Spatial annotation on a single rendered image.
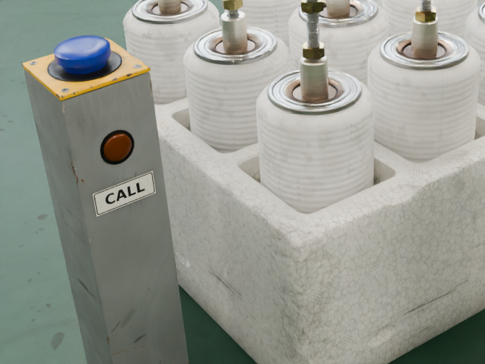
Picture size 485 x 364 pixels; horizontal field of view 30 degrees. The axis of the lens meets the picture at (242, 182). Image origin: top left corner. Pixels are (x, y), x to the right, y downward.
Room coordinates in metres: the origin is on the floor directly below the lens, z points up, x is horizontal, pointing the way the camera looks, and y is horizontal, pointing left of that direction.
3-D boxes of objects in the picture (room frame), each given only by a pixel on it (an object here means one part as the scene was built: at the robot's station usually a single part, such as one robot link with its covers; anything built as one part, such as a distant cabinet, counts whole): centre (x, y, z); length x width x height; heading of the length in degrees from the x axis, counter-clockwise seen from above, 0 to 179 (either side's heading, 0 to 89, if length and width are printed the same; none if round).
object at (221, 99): (0.75, 0.00, 0.16); 0.10 x 0.10 x 0.18
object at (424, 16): (0.71, -0.16, 0.29); 0.02 x 0.02 x 0.01; 74
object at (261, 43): (0.75, 0.00, 0.25); 0.08 x 0.08 x 0.01
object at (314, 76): (0.65, -0.06, 0.26); 0.02 x 0.02 x 0.03
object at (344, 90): (0.65, -0.06, 0.25); 0.08 x 0.08 x 0.01
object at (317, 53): (0.65, -0.06, 0.29); 0.02 x 0.02 x 0.01; 24
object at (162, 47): (0.85, 0.06, 0.16); 0.10 x 0.10 x 0.18
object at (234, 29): (0.75, 0.00, 0.26); 0.02 x 0.02 x 0.03
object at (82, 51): (0.60, 0.11, 0.32); 0.04 x 0.04 x 0.02
